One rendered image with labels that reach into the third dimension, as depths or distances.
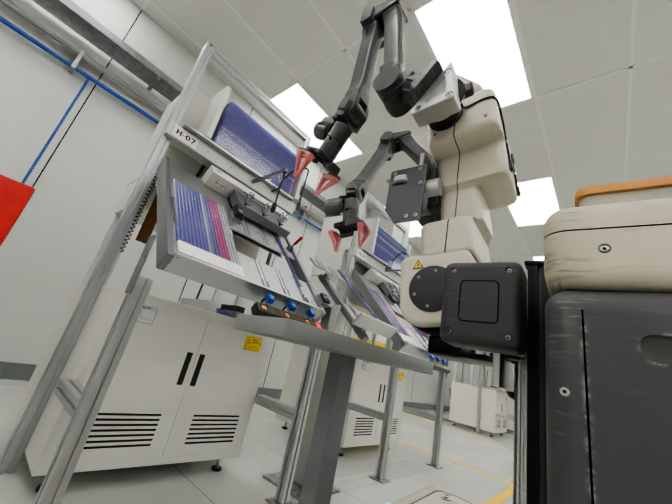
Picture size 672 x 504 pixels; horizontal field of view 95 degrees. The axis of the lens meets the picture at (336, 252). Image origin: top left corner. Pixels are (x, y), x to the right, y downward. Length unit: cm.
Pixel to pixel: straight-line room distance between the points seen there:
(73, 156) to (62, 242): 64
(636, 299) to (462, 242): 33
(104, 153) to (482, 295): 292
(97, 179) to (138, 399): 204
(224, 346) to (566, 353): 125
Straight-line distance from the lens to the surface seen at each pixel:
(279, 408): 150
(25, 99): 314
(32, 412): 151
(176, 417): 144
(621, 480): 47
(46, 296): 291
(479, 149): 88
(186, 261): 101
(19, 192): 107
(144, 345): 133
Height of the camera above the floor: 54
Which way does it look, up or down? 19 degrees up
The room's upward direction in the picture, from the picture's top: 13 degrees clockwise
